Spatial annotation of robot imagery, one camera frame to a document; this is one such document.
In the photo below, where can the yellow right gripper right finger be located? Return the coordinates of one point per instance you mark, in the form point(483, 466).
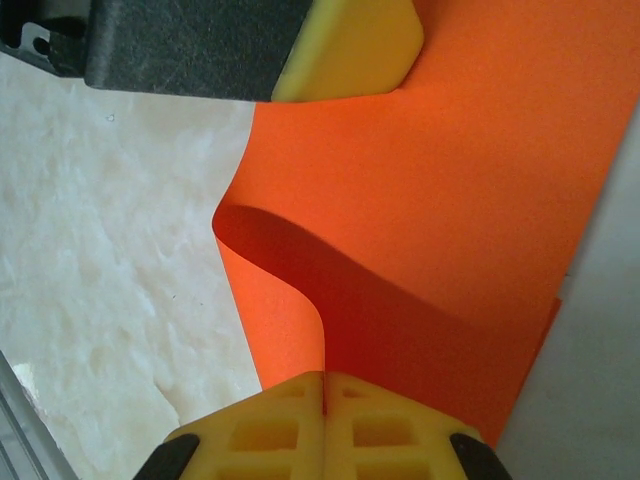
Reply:
point(395, 440)

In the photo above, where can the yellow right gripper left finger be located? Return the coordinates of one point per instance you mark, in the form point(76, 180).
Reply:
point(260, 440)

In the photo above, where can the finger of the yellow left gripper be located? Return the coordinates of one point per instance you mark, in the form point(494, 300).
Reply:
point(350, 45)

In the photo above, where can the orange square paper sheet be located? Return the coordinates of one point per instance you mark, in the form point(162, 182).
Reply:
point(450, 175)

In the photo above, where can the long aluminium mounting rail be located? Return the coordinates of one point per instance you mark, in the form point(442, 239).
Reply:
point(20, 440)

